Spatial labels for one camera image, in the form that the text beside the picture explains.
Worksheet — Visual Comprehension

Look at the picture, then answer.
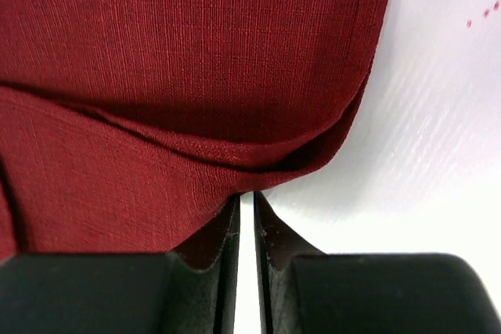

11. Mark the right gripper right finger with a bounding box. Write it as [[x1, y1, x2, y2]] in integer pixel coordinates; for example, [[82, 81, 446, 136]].
[[254, 192, 323, 333]]

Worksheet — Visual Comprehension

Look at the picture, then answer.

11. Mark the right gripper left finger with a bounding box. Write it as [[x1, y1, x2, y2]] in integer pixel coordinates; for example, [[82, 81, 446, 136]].
[[168, 196, 240, 333]]

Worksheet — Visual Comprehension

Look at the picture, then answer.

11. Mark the dark red cloth napkin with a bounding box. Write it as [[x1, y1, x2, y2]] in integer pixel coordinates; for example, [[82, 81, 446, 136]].
[[1, 0, 388, 258]]

